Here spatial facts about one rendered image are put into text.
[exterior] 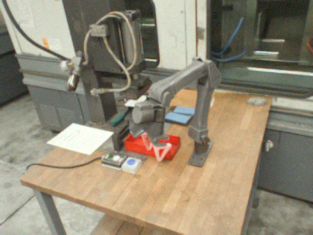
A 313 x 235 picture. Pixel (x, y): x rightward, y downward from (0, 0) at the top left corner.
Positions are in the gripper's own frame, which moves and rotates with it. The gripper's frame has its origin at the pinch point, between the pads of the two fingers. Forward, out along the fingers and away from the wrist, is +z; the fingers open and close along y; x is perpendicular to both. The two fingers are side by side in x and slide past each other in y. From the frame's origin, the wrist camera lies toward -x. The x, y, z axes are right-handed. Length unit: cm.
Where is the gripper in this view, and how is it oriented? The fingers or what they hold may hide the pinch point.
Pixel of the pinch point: (154, 153)
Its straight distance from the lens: 111.2
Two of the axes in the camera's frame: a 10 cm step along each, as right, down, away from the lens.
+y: 4.5, 3.3, -8.3
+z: -0.9, 9.4, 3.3
